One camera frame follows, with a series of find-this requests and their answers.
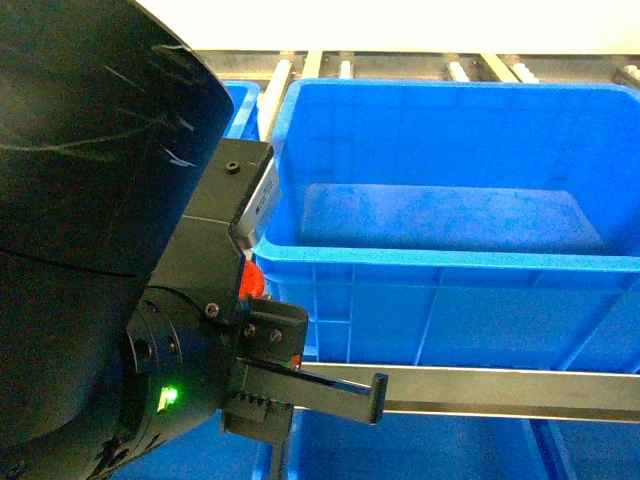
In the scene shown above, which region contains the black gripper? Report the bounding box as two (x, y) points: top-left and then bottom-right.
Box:
(117, 217), (388, 445)

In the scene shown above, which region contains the red mushroom push button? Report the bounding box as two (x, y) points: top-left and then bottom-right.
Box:
(239, 260), (265, 300)

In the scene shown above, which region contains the lower blue bin middle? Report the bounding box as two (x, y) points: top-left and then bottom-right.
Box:
(252, 410), (577, 479)

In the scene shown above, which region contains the lower blue bin left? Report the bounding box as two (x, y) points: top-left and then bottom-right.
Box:
(112, 412), (261, 479)

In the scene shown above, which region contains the large blue bin right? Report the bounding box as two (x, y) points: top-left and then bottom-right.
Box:
(255, 79), (639, 373)

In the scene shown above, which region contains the large blue bin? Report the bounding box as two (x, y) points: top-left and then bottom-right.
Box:
(224, 81), (261, 141)
(255, 79), (639, 373)

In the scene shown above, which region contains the lower blue bin right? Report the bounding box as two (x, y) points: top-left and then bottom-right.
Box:
(531, 420), (639, 479)

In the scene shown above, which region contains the large blue bin left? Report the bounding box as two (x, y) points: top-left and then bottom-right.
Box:
(224, 81), (261, 141)

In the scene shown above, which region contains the metal shelf rack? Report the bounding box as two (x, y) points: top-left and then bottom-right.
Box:
(189, 49), (640, 480)

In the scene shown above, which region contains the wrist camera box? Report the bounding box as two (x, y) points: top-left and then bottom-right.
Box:
(184, 138), (282, 250)

